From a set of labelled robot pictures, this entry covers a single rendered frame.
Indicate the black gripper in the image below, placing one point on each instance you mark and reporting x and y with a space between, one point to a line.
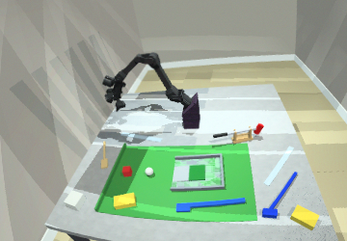
119 104

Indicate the white cube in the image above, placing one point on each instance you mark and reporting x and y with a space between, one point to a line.
75 200

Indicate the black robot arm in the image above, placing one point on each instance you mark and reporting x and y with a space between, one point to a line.
151 59

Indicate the white golf ball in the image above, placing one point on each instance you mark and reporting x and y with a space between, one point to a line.
149 171

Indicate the yellow rectangular block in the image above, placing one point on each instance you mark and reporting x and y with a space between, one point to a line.
123 201
304 217

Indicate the green flat mat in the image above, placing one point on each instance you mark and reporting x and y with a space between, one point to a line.
154 199

